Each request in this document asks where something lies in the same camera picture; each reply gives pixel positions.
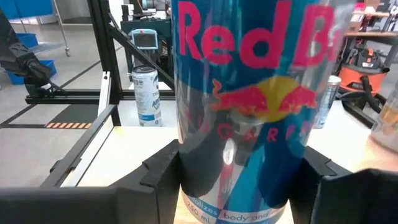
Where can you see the wooden shelf black metal legs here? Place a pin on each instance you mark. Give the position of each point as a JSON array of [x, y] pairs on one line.
[[373, 158]]

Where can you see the silver blue Red Bull can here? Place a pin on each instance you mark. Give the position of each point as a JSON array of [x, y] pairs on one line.
[[248, 46], [326, 102]]

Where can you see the blue storage bin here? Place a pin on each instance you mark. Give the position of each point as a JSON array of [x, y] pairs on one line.
[[49, 67], [18, 7], [28, 40]]

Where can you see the orange shop vacuum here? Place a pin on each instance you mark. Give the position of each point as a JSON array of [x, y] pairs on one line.
[[360, 77]]

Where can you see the white blue can black lid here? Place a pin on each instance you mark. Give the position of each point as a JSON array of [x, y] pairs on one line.
[[146, 99]]

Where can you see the black orange striped floor mat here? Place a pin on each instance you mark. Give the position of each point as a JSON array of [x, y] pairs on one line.
[[71, 116]]

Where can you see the grey blue teach pendant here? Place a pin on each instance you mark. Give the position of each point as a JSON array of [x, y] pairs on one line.
[[144, 40]]

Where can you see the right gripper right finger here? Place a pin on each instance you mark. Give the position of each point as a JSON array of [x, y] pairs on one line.
[[342, 202]]

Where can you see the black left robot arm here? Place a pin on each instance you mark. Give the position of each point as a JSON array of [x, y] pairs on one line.
[[18, 53]]

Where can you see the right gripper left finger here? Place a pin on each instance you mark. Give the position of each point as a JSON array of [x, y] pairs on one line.
[[93, 205]]

